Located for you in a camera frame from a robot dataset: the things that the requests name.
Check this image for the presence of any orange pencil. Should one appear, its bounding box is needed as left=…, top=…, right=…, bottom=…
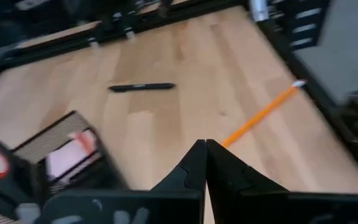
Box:
left=221, top=79, right=307, bottom=149

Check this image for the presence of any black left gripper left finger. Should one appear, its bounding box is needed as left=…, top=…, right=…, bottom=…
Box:
left=150, top=139, right=208, bottom=192

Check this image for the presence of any black marker pen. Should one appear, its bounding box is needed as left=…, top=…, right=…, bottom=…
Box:
left=108, top=82, right=177, bottom=93

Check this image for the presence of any silver metal post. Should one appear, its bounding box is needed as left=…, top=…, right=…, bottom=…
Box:
left=249, top=0, right=270, bottom=22

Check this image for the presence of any black mesh desk organizer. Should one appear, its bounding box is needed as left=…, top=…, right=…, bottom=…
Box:
left=0, top=110, right=127, bottom=224

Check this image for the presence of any pale pink sticky notes pad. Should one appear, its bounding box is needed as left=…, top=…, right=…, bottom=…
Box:
left=45, top=129, right=101, bottom=180

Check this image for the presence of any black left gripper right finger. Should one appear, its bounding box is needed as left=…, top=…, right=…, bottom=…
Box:
left=206, top=139, right=288, bottom=200

